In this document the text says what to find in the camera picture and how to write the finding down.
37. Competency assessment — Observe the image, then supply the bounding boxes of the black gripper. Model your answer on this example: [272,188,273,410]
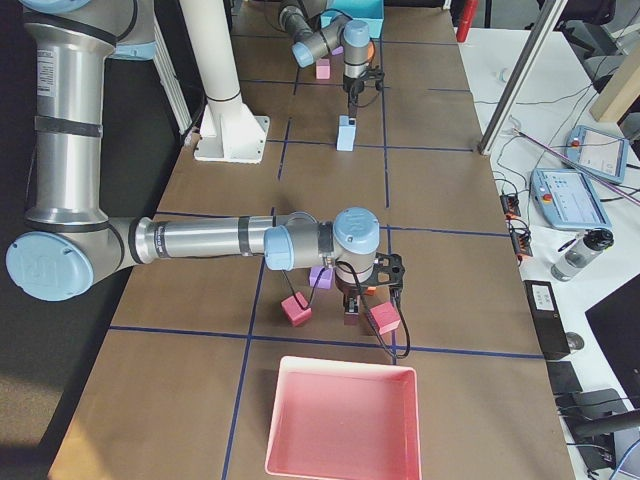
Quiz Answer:
[343,290,360,326]
[345,77,361,119]

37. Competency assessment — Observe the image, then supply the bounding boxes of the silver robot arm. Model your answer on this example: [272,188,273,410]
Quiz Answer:
[278,0,380,119]
[6,1,383,313]

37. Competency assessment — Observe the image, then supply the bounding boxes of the purple near block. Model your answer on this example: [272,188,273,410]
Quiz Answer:
[309,266,334,290]

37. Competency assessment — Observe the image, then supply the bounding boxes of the pink far block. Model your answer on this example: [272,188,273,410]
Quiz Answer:
[315,58,331,80]

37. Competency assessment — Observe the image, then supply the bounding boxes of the red block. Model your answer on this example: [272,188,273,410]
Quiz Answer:
[370,301,401,335]

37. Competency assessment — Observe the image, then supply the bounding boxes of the magenta block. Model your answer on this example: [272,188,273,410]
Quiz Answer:
[281,292,312,327]

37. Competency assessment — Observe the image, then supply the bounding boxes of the blue bin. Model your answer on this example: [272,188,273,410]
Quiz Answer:
[320,0,384,39]

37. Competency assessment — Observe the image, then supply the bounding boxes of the pink tray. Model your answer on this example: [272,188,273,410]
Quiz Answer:
[265,356,422,479]

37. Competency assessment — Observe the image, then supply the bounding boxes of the white pole with base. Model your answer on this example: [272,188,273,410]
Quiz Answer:
[180,0,270,164]

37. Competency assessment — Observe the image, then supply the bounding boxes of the red fire extinguisher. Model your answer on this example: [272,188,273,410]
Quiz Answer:
[456,0,479,43]

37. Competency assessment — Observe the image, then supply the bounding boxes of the small electronics board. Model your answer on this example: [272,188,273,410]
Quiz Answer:
[500,193,521,219]

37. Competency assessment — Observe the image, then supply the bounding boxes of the black power box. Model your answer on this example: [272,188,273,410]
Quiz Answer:
[523,280,570,360]

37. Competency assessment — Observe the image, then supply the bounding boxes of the near teach pendant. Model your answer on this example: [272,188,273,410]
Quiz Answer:
[530,168,611,230]

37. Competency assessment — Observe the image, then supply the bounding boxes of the teach pendant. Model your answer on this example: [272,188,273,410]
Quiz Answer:
[530,168,611,230]
[566,125,629,184]

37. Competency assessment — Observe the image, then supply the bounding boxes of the far teach pendant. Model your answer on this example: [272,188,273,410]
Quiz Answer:
[566,125,629,184]

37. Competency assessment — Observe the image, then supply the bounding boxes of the clear water bottle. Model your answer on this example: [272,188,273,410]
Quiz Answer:
[550,228,614,282]

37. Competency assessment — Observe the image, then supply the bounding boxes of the black monitor corner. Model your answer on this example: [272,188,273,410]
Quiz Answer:
[586,282,639,396]

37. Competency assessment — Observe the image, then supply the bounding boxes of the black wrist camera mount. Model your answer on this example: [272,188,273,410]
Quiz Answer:
[366,253,405,303]

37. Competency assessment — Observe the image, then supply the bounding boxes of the aluminium frame post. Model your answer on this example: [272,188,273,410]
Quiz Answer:
[478,0,568,156]

